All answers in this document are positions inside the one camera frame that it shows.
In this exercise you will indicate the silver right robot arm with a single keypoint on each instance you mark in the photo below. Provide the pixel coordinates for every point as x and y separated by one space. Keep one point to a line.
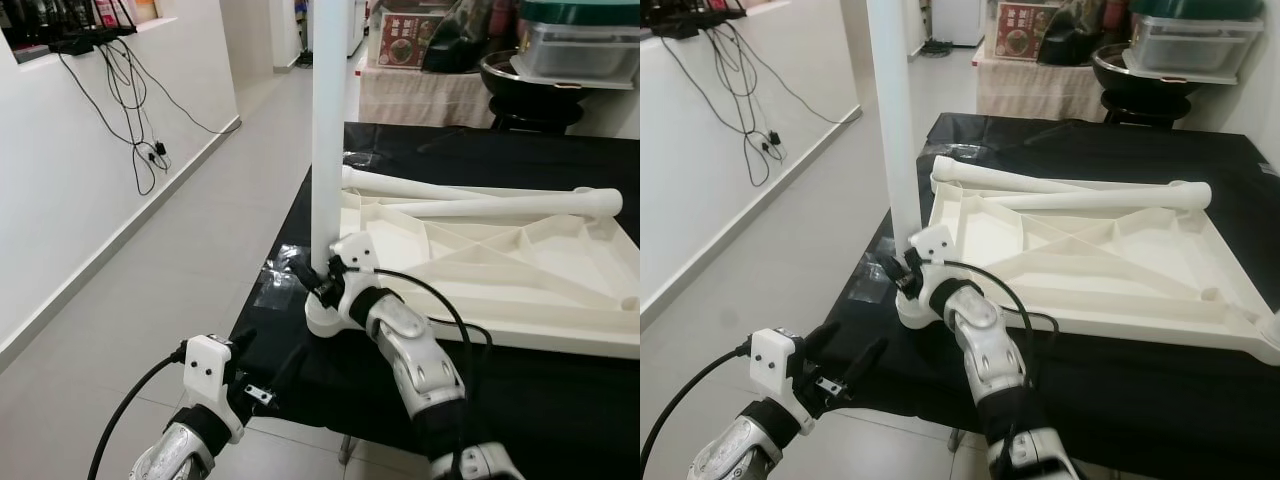
990 345
415 355

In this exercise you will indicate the white plastic children table top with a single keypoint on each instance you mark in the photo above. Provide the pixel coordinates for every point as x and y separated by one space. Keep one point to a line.
520 270
1100 260

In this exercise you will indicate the shiny clear tape patch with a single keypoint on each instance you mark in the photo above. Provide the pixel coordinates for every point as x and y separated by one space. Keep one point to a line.
865 285
272 290

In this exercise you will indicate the grey metal table leg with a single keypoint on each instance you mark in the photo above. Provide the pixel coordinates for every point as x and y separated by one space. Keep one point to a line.
957 440
347 450

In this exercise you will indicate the black plug adapter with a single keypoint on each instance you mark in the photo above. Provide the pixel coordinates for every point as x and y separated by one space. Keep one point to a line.
153 153
770 140

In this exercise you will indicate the beige cover cloth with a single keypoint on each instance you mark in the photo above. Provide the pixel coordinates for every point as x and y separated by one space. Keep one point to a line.
420 95
1040 90

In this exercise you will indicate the red printed carton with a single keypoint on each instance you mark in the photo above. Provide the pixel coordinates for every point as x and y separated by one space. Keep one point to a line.
1020 30
405 40

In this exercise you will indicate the black tablecloth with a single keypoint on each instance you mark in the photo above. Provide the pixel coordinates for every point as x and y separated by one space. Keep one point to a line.
1150 400
560 400

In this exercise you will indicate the black plastic bag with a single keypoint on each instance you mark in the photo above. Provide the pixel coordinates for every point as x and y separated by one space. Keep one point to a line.
460 35
1075 35

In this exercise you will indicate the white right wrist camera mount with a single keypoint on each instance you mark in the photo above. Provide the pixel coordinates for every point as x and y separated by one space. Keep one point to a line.
352 250
932 243

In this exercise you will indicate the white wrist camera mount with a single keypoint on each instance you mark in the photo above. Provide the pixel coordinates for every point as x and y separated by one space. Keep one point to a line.
352 250
932 243
772 355
208 365

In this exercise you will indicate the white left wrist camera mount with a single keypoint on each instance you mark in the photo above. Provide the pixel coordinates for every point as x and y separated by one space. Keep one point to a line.
772 355
208 365

